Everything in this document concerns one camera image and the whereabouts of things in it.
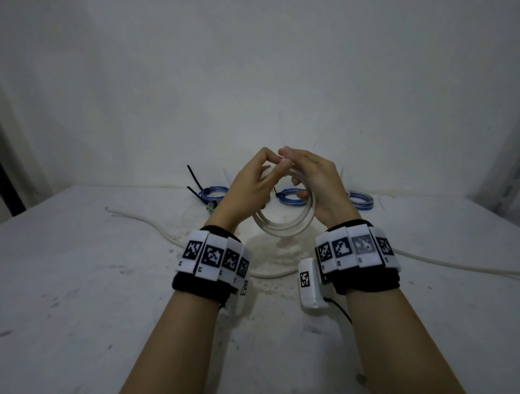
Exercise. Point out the person's right hand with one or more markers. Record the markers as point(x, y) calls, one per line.
point(329, 186)

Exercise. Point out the person's left hand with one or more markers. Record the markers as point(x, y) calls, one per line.
point(243, 190)

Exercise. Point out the long black cable tie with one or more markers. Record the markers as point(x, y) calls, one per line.
point(197, 195)

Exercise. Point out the person's left forearm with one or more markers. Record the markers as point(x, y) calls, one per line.
point(174, 345)

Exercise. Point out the person's right forearm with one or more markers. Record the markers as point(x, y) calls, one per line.
point(398, 345)

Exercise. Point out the right black marker wristband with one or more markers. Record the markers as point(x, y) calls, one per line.
point(365, 282)

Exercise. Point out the black marker wristband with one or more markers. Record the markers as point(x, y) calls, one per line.
point(195, 290)
point(365, 282)

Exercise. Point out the left black marker wristband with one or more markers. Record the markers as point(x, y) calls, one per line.
point(195, 290)

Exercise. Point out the white perforated shelf upright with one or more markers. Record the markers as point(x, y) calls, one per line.
point(505, 178)

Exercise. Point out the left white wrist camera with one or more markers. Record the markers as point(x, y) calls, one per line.
point(237, 302)

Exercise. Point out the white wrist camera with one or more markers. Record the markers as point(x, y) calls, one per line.
point(310, 300)
point(237, 302)

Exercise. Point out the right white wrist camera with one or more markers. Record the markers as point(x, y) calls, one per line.
point(310, 300)

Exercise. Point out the black metal frame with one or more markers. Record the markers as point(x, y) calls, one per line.
point(12, 195)

